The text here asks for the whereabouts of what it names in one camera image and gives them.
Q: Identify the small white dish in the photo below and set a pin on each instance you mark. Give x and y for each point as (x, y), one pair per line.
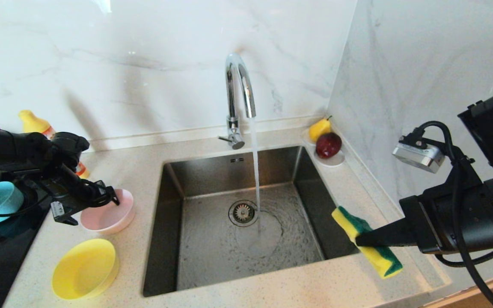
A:
(335, 161)

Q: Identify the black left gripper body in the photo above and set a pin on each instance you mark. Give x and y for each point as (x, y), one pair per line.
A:
(73, 194)

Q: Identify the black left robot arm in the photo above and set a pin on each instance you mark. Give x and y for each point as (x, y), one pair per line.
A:
(15, 149)

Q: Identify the yellow plastic bowl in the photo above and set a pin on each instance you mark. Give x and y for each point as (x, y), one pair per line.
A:
(85, 269)

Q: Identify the red apple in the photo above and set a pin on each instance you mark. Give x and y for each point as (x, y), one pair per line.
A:
(328, 145)

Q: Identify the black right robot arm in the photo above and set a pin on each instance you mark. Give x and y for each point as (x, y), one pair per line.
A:
(486, 205)

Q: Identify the pink plastic bowl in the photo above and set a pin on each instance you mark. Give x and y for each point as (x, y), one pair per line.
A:
(114, 216)

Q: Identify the orange dish soap bottle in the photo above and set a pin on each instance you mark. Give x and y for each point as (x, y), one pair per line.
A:
(34, 122)

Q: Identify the metal sink drain strainer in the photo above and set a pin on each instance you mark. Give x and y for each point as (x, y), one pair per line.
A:
(242, 213)

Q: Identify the green and yellow sponge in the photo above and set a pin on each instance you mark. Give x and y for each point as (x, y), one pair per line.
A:
(381, 261)

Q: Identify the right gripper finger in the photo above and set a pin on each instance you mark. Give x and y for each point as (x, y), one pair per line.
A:
(385, 237)

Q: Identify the black induction cooktop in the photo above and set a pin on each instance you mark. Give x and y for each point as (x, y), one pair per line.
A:
(2, 273)

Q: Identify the stainless steel sink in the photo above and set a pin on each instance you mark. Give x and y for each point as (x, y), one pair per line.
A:
(212, 256)

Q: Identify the chrome gooseneck faucet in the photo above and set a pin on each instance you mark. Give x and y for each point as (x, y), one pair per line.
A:
(230, 98)

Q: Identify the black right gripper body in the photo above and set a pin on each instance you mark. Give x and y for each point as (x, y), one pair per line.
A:
(426, 224)

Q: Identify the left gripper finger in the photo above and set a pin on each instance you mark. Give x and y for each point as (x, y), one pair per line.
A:
(110, 194)

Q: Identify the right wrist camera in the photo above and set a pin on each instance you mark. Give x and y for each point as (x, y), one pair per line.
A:
(417, 154)

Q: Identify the yellow pear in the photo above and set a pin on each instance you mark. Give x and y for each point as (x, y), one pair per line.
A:
(319, 129)

